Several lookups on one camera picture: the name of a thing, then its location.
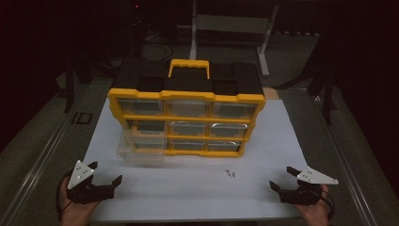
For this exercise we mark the metal floor rail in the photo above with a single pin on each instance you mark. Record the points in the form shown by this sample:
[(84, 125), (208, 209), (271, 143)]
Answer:
[(37, 166), (345, 163)]

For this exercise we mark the person's left hand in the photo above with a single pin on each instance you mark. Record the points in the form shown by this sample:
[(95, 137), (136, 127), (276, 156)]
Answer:
[(76, 213)]

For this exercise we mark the black tripod stand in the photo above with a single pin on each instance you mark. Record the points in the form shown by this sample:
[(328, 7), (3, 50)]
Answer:
[(69, 84), (327, 94)]

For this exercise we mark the clear plastic drawer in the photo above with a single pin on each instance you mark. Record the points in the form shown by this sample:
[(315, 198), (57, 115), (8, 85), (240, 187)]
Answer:
[(142, 150)]

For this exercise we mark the black and yellow drawer organizer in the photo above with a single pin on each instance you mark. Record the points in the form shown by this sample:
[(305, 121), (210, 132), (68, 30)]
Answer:
[(188, 82)]

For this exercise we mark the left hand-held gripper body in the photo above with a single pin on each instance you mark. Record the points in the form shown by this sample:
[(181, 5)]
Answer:
[(91, 194)]

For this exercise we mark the person's right hand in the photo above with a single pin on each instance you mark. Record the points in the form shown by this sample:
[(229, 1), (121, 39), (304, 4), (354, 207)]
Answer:
[(315, 215)]

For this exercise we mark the brown cardboard piece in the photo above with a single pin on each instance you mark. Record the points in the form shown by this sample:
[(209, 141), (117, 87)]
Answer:
[(270, 93)]

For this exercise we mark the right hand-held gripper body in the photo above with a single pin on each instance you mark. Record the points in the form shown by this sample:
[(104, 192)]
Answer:
[(301, 196)]

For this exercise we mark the grey metal stand frame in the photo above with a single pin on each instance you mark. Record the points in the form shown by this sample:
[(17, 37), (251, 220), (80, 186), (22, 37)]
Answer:
[(232, 23)]

